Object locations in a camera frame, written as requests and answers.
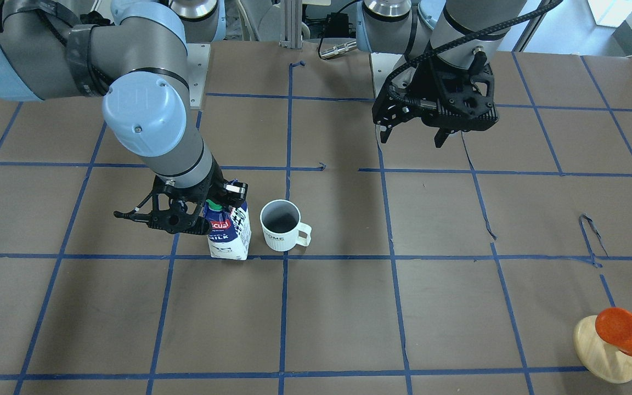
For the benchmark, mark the blue white milk carton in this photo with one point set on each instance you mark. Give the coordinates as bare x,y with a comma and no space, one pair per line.
230,232

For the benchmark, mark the orange mug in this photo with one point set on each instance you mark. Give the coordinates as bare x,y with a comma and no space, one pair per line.
614,326

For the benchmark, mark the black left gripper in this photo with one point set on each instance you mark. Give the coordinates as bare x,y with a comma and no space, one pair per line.
424,82

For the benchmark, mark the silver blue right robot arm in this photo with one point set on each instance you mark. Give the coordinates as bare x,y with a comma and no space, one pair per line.
138,63

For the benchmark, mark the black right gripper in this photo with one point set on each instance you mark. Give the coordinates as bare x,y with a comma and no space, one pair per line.
214,184

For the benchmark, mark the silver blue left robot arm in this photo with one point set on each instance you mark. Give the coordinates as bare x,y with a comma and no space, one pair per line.
417,31

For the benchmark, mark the aluminium frame post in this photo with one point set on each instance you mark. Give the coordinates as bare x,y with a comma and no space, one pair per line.
291,35

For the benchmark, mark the white HOME mug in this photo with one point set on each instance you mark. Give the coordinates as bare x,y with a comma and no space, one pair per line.
282,227

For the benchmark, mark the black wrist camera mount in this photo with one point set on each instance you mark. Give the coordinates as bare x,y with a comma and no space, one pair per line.
174,210

